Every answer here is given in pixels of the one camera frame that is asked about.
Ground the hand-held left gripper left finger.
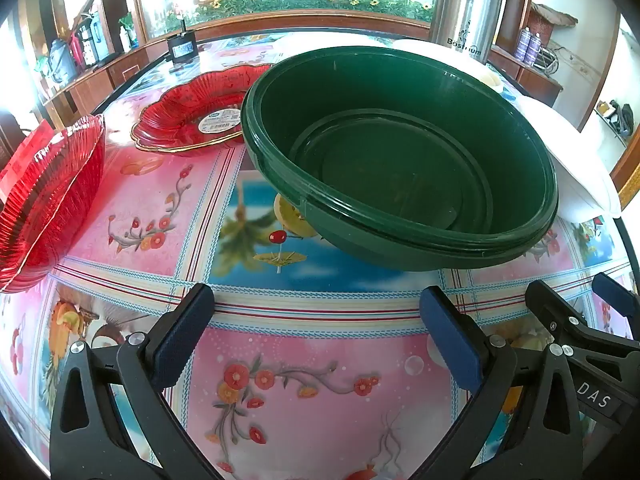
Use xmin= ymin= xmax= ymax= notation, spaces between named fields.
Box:
xmin=49 ymin=282 xmax=236 ymax=480

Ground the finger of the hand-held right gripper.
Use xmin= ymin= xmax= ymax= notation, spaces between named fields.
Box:
xmin=525 ymin=280 xmax=640 ymax=361
xmin=591 ymin=272 xmax=640 ymax=338

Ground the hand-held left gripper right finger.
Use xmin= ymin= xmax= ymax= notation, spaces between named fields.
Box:
xmin=419 ymin=286 xmax=584 ymax=480

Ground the white foam bowl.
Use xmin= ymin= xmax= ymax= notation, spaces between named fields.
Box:
xmin=391 ymin=39 xmax=505 ymax=95
xmin=514 ymin=94 xmax=622 ymax=221

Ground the dark green plastic bowl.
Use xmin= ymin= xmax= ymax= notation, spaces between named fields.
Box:
xmin=241 ymin=45 xmax=559 ymax=272

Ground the large red ribbed plate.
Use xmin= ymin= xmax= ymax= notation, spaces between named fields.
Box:
xmin=0 ymin=114 xmax=107 ymax=294

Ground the red gold-rimmed scalloped plate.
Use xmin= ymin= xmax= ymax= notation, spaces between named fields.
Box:
xmin=130 ymin=63 xmax=275 ymax=153

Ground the printed fruit flower tablecloth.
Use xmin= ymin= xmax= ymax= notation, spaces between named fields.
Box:
xmin=0 ymin=31 xmax=640 ymax=480

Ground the black bag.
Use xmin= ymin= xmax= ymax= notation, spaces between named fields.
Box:
xmin=606 ymin=100 xmax=637 ymax=137

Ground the red bag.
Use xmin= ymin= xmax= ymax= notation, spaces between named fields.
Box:
xmin=0 ymin=120 xmax=56 ymax=198

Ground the small black desk clock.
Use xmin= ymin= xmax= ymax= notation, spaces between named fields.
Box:
xmin=166 ymin=19 xmax=199 ymax=64

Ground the blue jug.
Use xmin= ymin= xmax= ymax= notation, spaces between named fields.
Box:
xmin=46 ymin=37 xmax=77 ymax=85

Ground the white bottle green cap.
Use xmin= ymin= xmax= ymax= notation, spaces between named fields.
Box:
xmin=118 ymin=14 xmax=134 ymax=54

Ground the black canister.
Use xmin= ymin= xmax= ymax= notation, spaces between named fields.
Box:
xmin=77 ymin=19 xmax=99 ymax=67

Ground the blue bottle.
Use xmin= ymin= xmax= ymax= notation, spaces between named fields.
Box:
xmin=92 ymin=9 xmax=110 ymax=59

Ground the stainless steel thermos jug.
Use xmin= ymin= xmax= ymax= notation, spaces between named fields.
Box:
xmin=429 ymin=0 xmax=506 ymax=63

